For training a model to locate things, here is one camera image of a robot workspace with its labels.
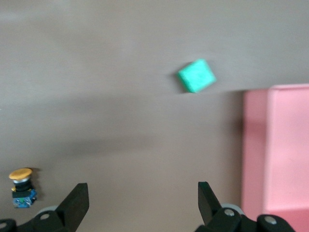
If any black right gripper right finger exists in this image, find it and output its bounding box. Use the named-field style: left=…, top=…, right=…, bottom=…
left=195, top=181, right=296, bottom=232

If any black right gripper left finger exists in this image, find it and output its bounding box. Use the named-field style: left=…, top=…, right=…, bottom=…
left=0, top=183, right=90, bottom=232

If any yellow mushroom push button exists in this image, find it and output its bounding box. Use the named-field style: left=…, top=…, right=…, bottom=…
left=9, top=168, right=38, bottom=208

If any pink plastic bin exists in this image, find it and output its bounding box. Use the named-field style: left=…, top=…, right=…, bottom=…
left=241, top=84, right=309, bottom=232

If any green foam cube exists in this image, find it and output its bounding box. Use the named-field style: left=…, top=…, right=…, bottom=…
left=177, top=58, right=217, bottom=94

